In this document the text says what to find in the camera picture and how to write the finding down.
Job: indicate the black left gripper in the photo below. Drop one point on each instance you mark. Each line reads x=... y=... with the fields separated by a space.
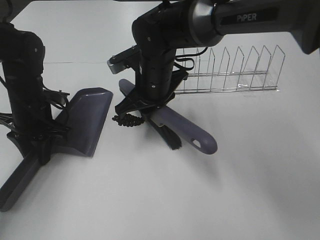
x=32 y=118

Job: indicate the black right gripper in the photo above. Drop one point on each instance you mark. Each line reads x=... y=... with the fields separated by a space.
x=155 y=83

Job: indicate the pile of coffee beans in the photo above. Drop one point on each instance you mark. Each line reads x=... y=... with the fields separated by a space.
x=128 y=120

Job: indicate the purple plastic dustpan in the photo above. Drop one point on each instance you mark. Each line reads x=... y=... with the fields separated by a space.
x=85 y=115

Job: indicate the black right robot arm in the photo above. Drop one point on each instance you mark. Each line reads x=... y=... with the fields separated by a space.
x=201 y=24

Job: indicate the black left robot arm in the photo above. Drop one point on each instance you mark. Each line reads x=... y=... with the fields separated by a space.
x=22 y=56

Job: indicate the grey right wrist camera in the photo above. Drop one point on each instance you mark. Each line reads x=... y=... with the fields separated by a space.
x=129 y=58

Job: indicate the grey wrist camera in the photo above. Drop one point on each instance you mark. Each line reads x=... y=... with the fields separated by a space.
x=129 y=58
x=56 y=98

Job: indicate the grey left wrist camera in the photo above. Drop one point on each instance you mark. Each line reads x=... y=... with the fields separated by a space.
x=56 y=98

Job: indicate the chrome wire rack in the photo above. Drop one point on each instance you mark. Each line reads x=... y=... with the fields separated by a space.
x=232 y=70

